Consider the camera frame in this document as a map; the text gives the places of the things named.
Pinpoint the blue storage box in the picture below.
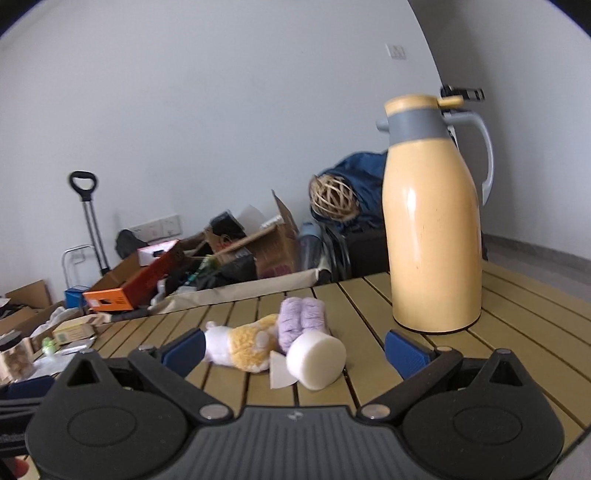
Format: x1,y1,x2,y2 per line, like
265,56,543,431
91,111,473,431
64,285,91,309

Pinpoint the small black box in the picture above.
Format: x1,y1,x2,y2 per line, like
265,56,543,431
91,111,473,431
209,211,246,241

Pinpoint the white paper scrap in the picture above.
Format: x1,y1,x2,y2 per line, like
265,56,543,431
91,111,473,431
269,350,299,389

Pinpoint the silver metal trolley frame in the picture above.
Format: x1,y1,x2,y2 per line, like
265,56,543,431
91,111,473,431
62,244,100,289

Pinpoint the woven rattan ball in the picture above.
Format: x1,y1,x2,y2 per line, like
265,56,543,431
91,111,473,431
310,172,359,222

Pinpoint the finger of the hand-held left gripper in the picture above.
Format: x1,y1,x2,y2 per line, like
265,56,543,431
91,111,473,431
6,375,57,402
0,399,45,419

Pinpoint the white foam cylinder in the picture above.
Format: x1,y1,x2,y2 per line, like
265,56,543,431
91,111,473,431
286,333,347,391

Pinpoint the large open cardboard box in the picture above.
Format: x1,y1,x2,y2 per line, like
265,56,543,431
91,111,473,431
0,279,68,338

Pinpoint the dark blue fabric bag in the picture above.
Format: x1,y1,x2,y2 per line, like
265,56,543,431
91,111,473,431
329,151,389,227

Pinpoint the yellow white plush toy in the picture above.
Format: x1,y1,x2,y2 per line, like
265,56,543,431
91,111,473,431
203,313,280,373

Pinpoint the grey blue water bottle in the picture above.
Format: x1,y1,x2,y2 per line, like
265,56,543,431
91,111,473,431
298,221,324,273

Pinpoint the orange cardboard tray box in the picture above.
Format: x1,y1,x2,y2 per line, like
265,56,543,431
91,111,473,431
82,239,186,311

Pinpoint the black pouch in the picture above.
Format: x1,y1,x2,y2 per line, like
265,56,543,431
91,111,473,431
115,229,149,258

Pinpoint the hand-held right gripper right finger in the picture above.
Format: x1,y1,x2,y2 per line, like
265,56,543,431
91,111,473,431
358,329,532,423

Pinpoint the clear snack jar black lid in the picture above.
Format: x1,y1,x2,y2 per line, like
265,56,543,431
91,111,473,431
0,329,36,384

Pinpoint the black wagon pull handle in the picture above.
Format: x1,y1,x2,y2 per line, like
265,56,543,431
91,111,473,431
69,170,112,277

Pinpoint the black soft bag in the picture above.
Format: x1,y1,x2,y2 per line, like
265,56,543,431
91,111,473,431
216,253,258,283

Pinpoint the black suitcase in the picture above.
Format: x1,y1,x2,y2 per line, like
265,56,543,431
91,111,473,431
344,226,391,280

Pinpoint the olive slatted folding table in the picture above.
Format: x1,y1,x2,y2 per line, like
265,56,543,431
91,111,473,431
0,261,591,459

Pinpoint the printed paper sheet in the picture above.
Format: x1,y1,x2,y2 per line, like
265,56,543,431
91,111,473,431
31,352,75,380

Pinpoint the brown open cardboard box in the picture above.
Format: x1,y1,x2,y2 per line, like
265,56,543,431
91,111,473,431
205,189,301,280

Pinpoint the pale yellow paper box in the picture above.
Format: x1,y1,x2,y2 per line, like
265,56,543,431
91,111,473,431
51,322,96,345

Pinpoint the yellow thermos jug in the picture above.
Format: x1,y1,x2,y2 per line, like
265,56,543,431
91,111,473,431
375,94,495,334

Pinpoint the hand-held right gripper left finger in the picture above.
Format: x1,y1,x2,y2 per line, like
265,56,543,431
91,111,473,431
65,329,236,424

